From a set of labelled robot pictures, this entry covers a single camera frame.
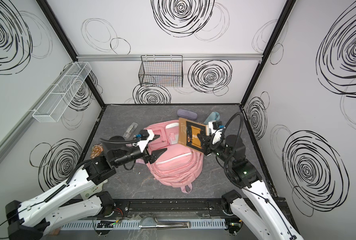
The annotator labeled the pink student backpack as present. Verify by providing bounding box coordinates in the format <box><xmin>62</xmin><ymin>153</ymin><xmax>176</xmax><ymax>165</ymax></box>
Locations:
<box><xmin>136</xmin><ymin>120</ymin><xmax>204</xmax><ymax>194</ymax></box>

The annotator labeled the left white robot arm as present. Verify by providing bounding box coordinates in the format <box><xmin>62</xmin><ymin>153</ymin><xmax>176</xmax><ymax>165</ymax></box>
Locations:
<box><xmin>5</xmin><ymin>130</ymin><xmax>163</xmax><ymax>240</ymax></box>

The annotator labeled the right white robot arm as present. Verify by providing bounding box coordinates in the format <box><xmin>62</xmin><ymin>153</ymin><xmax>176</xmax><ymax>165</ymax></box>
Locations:
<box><xmin>197</xmin><ymin>113</ymin><xmax>302</xmax><ymax>240</ymax></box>

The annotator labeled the clear plastic pencil case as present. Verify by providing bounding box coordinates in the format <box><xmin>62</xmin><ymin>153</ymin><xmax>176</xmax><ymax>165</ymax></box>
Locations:
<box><xmin>123</xmin><ymin>123</ymin><xmax>138</xmax><ymax>139</ymax></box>

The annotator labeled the light blue pouch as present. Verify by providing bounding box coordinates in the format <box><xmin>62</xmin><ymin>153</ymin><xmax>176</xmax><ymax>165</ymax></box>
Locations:
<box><xmin>204</xmin><ymin>112</ymin><xmax>220</xmax><ymax>125</ymax></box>

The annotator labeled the purple glasses case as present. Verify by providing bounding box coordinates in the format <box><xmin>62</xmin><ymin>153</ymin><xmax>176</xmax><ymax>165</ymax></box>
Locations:
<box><xmin>177</xmin><ymin>109</ymin><xmax>198</xmax><ymax>120</ymax></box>

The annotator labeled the green snack packet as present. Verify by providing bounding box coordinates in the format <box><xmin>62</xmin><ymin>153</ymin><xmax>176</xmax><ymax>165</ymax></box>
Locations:
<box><xmin>91</xmin><ymin>144</ymin><xmax>104</xmax><ymax>159</ymax></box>

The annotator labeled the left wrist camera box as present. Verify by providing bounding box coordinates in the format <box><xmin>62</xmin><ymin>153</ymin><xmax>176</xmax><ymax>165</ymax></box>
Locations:
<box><xmin>133</xmin><ymin>129</ymin><xmax>155</xmax><ymax>153</ymax></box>

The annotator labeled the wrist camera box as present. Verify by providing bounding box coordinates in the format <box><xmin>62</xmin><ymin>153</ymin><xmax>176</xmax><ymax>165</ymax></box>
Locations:
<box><xmin>133</xmin><ymin>129</ymin><xmax>155</xmax><ymax>153</ymax></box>
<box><xmin>209</xmin><ymin>121</ymin><xmax>225</xmax><ymax>145</ymax></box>

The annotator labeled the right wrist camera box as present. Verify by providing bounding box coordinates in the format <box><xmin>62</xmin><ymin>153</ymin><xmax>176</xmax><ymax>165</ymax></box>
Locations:
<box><xmin>209</xmin><ymin>121</ymin><xmax>225</xmax><ymax>145</ymax></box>

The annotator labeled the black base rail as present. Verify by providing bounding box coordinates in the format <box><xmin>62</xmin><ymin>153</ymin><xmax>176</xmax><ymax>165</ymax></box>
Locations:
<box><xmin>96</xmin><ymin>198</ymin><xmax>235</xmax><ymax>218</ymax></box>

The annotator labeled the black wire basket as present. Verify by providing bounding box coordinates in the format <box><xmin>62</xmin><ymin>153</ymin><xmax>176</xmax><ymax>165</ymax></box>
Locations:
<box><xmin>138</xmin><ymin>60</ymin><xmax>184</xmax><ymax>88</ymax></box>

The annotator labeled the white slotted cable duct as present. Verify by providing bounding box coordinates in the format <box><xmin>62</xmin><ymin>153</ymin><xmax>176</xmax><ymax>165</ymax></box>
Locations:
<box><xmin>60</xmin><ymin>218</ymin><xmax>227</xmax><ymax>231</ymax></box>

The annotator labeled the aluminium wall rail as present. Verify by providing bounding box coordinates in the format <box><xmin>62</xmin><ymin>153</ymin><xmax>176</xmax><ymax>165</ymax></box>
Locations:
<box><xmin>76</xmin><ymin>53</ymin><xmax>263</xmax><ymax>62</ymax></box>

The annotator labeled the white wire shelf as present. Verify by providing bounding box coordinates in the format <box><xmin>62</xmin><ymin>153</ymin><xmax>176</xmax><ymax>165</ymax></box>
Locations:
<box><xmin>32</xmin><ymin>62</ymin><xmax>93</xmax><ymax>123</ymax></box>

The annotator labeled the black corner frame post right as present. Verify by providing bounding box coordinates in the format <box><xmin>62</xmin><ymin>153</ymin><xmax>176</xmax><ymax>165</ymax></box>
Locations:
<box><xmin>240</xmin><ymin>0</ymin><xmax>296</xmax><ymax>109</ymax></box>

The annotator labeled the black corner frame post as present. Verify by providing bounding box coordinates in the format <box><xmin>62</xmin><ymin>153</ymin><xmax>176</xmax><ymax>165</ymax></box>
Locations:
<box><xmin>36</xmin><ymin>0</ymin><xmax>106</xmax><ymax>109</ymax></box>
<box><xmin>240</xmin><ymin>0</ymin><xmax>296</xmax><ymax>109</ymax></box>

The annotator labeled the black corner frame post left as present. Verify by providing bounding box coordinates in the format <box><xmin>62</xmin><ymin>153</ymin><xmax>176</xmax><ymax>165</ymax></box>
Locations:
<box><xmin>36</xmin><ymin>0</ymin><xmax>106</xmax><ymax>109</ymax></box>

